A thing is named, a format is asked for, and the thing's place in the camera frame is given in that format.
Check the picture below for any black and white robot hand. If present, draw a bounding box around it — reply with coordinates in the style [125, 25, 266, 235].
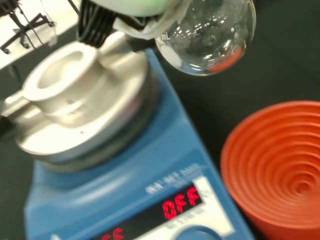
[76, 0, 191, 49]

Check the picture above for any heater with blue base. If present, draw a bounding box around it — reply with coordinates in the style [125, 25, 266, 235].
[0, 31, 237, 240]

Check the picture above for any orange ribbed flask holder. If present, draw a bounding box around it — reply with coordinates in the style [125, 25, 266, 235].
[220, 100, 320, 240]

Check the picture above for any black tripod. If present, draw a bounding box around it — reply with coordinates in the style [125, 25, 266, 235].
[0, 0, 56, 55]

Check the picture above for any black bench cloth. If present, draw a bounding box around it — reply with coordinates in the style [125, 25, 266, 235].
[0, 0, 320, 240]

